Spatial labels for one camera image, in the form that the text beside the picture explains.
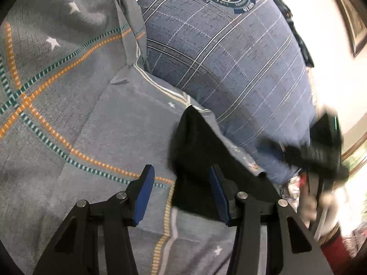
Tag grey star striped blanket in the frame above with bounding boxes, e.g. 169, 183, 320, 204
0, 0, 267, 275

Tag black pants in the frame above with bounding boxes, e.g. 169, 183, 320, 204
171, 105, 285, 222

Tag red object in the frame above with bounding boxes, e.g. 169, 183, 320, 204
320, 228, 357, 267

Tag dark framed wall picture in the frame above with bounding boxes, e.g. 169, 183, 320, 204
323, 0, 367, 58

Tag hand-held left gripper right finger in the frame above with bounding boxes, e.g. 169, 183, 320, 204
209, 164, 335, 275

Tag blue plaid pillow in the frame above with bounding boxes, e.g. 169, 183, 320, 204
128, 0, 316, 185

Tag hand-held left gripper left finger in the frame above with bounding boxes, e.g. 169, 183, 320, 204
33, 165, 156, 275

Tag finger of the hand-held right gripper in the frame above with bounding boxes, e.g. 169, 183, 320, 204
256, 137, 305, 166

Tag wooden framed picture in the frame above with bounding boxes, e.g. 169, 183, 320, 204
340, 133, 367, 178

